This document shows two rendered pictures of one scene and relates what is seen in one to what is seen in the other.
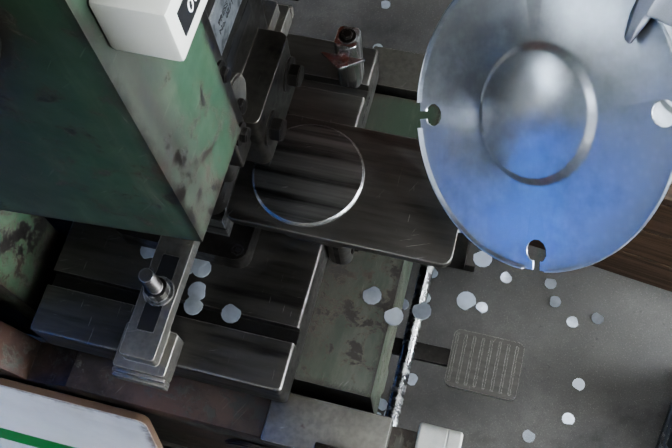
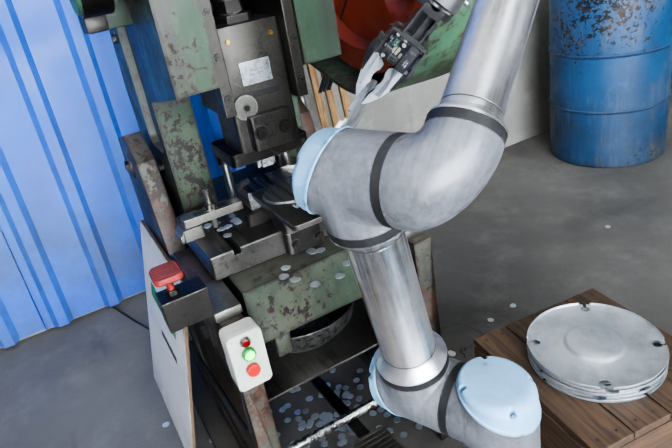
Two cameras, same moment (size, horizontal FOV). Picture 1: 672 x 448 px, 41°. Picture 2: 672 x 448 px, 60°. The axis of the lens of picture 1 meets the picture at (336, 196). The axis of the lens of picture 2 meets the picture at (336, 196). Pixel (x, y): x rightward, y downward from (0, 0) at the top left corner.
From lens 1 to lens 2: 1.04 m
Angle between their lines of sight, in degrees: 49
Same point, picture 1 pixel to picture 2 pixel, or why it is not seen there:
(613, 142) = not seen: hidden behind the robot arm
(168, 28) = not seen: outside the picture
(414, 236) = (295, 216)
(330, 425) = (219, 295)
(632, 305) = not seen: outside the picture
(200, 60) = (197, 29)
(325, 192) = (285, 196)
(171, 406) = (189, 272)
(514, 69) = not seen: hidden behind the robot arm
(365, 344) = (263, 279)
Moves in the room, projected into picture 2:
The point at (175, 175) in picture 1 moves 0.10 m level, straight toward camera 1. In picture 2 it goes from (167, 51) to (138, 63)
